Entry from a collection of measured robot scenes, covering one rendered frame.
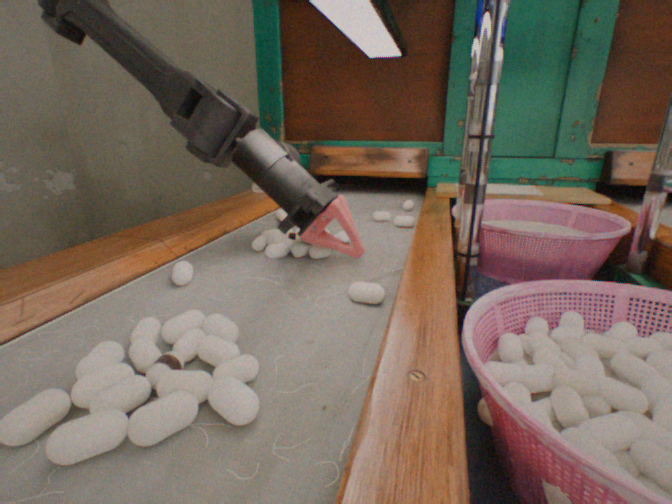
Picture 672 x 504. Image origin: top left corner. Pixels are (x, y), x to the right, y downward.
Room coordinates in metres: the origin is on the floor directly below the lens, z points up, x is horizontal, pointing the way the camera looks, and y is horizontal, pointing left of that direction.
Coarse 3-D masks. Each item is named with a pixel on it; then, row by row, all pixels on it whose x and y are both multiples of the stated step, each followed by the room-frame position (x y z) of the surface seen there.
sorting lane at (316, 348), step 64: (192, 256) 0.49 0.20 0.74; (256, 256) 0.49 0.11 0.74; (384, 256) 0.49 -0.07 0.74; (64, 320) 0.31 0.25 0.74; (128, 320) 0.31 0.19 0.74; (256, 320) 0.31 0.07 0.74; (320, 320) 0.31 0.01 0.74; (384, 320) 0.31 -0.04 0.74; (0, 384) 0.22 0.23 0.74; (64, 384) 0.22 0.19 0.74; (256, 384) 0.22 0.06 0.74; (320, 384) 0.22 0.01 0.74; (0, 448) 0.16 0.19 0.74; (128, 448) 0.16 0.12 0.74; (192, 448) 0.16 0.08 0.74; (256, 448) 0.16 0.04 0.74; (320, 448) 0.16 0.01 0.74
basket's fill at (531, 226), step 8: (496, 224) 0.72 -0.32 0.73; (504, 224) 0.69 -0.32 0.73; (512, 224) 0.68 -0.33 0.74; (520, 224) 0.68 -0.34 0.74; (528, 224) 0.69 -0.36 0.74; (536, 224) 0.69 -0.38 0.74; (544, 224) 0.70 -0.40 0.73; (552, 232) 0.63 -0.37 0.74; (560, 232) 0.63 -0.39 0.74; (568, 232) 0.63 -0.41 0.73; (576, 232) 0.64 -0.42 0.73; (552, 240) 0.58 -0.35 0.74; (544, 256) 0.52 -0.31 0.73; (552, 264) 0.52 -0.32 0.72
